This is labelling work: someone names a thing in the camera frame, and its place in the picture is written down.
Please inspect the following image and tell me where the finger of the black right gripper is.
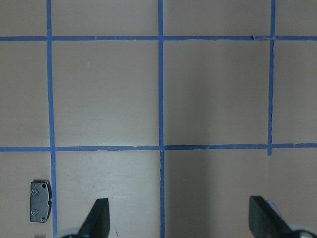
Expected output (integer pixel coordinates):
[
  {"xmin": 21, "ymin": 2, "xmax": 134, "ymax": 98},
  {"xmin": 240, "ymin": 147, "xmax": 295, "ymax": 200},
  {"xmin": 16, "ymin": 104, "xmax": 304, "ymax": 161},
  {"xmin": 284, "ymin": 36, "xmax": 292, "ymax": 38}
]
[{"xmin": 249, "ymin": 196, "xmax": 293, "ymax": 238}]

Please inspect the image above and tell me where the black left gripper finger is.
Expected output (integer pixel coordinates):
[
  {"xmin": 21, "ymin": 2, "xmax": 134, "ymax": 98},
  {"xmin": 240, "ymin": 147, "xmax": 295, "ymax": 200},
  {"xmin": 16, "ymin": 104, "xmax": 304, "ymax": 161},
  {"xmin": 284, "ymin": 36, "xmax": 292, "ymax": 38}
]
[{"xmin": 77, "ymin": 198, "xmax": 110, "ymax": 238}]

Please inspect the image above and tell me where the black brake pad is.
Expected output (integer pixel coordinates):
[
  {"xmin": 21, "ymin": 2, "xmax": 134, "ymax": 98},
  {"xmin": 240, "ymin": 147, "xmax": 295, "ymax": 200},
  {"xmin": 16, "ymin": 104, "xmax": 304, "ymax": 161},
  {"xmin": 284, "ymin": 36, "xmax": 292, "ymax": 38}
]
[{"xmin": 30, "ymin": 180, "xmax": 52, "ymax": 223}]

